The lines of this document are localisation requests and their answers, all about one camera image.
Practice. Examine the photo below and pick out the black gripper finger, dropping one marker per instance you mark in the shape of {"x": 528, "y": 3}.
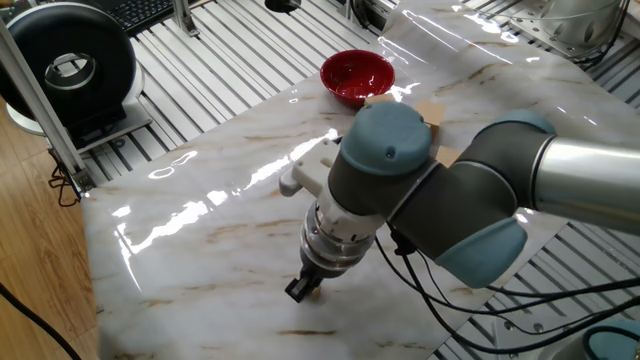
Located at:
{"x": 316, "y": 284}
{"x": 299, "y": 289}

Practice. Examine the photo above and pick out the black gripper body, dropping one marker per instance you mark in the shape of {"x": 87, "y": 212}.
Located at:
{"x": 320, "y": 269}

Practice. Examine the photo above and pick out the small wooden cube block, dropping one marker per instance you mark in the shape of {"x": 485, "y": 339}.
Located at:
{"x": 316, "y": 294}

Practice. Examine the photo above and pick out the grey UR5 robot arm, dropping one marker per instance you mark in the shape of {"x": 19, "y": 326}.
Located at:
{"x": 450, "y": 200}

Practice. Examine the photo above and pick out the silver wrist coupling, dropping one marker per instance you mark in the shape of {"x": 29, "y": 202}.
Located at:
{"x": 335, "y": 240}

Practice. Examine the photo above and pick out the glossy marble pattern mat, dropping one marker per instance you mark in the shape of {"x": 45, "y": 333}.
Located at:
{"x": 200, "y": 250}

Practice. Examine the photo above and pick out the large wooden cube block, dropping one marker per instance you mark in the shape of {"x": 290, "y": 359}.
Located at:
{"x": 431, "y": 112}
{"x": 447, "y": 156}
{"x": 377, "y": 98}

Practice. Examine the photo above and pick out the red glossy bowl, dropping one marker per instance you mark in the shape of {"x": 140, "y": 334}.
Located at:
{"x": 350, "y": 75}

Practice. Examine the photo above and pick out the black computer keyboard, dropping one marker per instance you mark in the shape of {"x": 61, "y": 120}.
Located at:
{"x": 145, "y": 12}

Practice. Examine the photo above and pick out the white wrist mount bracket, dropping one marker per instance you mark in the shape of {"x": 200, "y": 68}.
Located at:
{"x": 310, "y": 170}

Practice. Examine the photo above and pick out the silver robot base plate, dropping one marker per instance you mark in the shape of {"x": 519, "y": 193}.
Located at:
{"x": 520, "y": 335}

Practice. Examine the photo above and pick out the grey device base plate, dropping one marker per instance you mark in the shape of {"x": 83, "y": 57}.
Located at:
{"x": 132, "y": 125}

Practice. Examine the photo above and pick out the short aluminium post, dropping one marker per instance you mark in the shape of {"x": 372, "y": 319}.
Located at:
{"x": 185, "y": 17}

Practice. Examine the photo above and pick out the aluminium frame post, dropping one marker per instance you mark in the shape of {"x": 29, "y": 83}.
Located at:
{"x": 45, "y": 115}

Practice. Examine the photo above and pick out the silver perforated mount plate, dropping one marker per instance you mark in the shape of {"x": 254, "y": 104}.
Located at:
{"x": 575, "y": 25}

